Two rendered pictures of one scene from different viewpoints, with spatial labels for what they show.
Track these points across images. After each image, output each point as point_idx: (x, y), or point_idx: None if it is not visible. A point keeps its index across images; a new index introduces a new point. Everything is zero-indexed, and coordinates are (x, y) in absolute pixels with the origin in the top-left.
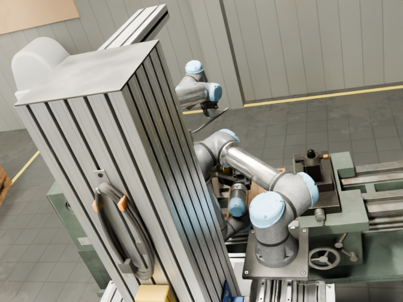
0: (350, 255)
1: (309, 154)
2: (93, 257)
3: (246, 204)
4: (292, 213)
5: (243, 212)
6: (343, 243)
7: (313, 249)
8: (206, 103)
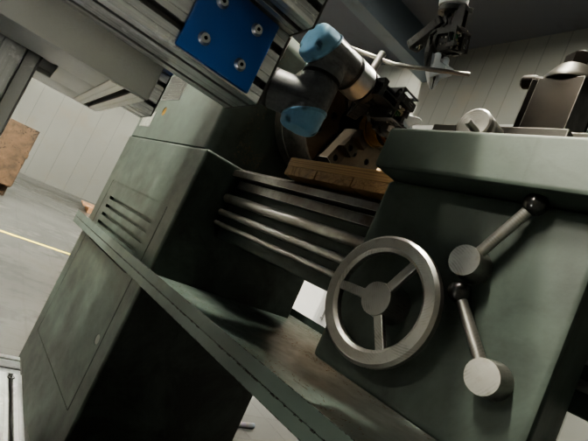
0: (478, 350)
1: (572, 52)
2: (128, 152)
3: (342, 58)
4: None
5: (320, 40)
6: (486, 292)
7: (376, 238)
8: (441, 28)
